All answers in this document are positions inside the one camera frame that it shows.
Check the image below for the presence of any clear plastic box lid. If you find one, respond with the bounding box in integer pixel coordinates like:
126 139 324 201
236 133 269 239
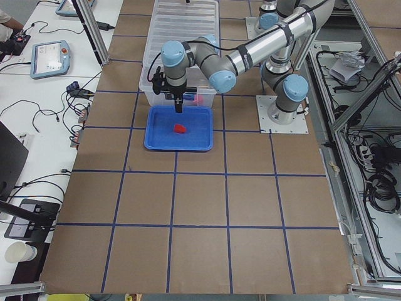
142 0 219 78

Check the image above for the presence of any red block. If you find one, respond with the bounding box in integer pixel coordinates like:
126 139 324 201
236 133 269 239
174 124 187 134

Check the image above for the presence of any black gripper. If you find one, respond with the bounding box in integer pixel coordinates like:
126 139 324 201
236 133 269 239
152 66 197 114

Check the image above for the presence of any black tablet device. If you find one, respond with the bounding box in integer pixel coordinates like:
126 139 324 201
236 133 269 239
1 198 60 242

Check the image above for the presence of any clear plastic storage box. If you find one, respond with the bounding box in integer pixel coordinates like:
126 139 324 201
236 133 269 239
138 0 220 107

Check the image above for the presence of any white paper cup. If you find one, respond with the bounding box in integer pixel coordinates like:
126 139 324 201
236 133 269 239
4 241 38 263

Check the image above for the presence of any teach pendant near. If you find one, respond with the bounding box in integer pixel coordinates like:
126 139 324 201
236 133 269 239
30 40 71 80

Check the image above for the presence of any teach pendant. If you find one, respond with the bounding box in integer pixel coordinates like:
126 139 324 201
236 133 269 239
30 40 71 80
55 0 78 17

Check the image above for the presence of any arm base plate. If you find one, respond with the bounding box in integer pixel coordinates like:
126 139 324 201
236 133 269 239
245 17 265 40
256 95 309 134

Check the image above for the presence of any blue plastic tray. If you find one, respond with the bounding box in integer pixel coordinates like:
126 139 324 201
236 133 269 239
144 106 214 151

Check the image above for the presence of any aluminium frame post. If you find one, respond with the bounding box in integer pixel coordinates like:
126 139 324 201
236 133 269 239
72 0 110 66

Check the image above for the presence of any teach pendant far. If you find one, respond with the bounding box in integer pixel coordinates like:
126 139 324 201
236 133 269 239
55 0 78 17

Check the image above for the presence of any black monitor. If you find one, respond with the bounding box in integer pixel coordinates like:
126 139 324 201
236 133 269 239
0 123 29 201

